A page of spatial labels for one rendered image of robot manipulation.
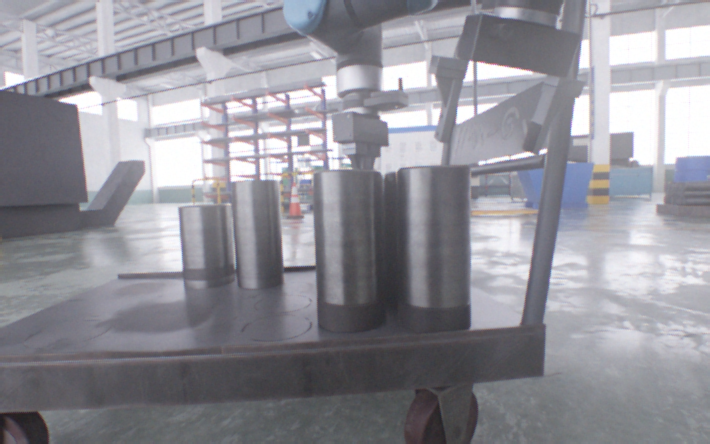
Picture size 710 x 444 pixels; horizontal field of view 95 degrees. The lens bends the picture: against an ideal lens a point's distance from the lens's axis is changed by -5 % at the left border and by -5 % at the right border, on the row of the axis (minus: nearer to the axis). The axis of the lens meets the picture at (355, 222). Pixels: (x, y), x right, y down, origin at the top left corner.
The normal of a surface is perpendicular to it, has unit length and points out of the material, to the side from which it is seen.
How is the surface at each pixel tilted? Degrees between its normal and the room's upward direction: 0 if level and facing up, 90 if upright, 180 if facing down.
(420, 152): 90
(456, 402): 90
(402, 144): 90
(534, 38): 113
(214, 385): 90
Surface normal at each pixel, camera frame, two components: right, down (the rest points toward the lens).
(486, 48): 0.10, 0.47
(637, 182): -0.35, 0.09
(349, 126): -0.55, 0.09
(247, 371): 0.09, 0.08
